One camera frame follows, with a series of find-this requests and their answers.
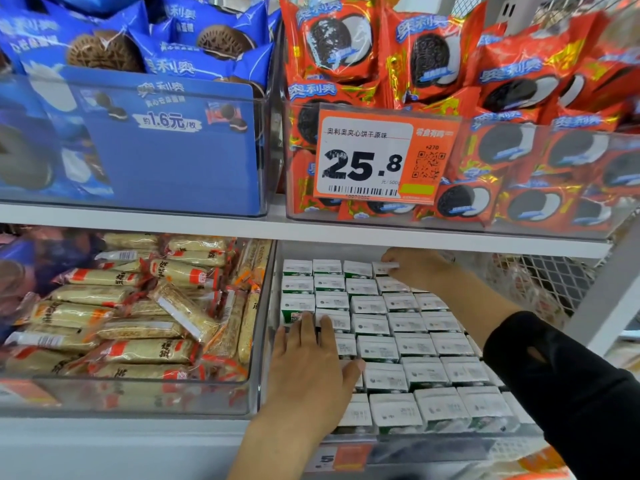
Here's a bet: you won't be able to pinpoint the person's right hand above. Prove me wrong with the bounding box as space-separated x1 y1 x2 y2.
380 247 456 296

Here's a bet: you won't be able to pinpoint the person's left hand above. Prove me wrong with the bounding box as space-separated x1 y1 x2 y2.
262 313 367 441

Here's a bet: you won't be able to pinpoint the rows of white juice cartons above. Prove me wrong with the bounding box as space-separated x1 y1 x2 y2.
278 257 541 434

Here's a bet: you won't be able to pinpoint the person's left forearm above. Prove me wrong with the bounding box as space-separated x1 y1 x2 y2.
228 419 336 480

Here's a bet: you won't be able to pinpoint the person's right forearm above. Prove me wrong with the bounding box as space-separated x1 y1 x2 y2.
435 269 640 480

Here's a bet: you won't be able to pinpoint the small orange price tag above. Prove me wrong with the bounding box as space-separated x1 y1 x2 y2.
305 441 376 473

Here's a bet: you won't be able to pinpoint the clear plastic display bin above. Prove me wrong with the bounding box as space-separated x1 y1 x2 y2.
262 243 561 471
0 227 276 416

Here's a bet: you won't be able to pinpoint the large white orange price tag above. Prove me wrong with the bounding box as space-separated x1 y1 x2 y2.
315 109 463 206

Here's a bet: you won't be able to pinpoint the pile of yellow wafer bars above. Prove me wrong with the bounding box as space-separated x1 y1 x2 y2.
3 233 273 383

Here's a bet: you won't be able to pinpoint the stack of red cookie packets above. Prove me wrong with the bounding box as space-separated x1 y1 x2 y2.
280 0 640 236

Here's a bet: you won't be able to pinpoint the yellow orange snack packet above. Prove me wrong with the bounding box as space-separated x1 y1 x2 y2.
510 445 576 480

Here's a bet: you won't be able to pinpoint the blue cardboard display box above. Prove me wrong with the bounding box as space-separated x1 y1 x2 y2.
0 0 276 218

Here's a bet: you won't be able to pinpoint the faded orange price tag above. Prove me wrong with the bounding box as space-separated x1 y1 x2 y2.
0 377 61 408

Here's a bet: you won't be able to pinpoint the pile of blue snack packets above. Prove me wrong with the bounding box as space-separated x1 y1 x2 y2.
0 227 101 326

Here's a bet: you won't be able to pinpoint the white wire mesh divider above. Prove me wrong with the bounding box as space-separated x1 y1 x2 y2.
500 253 601 326

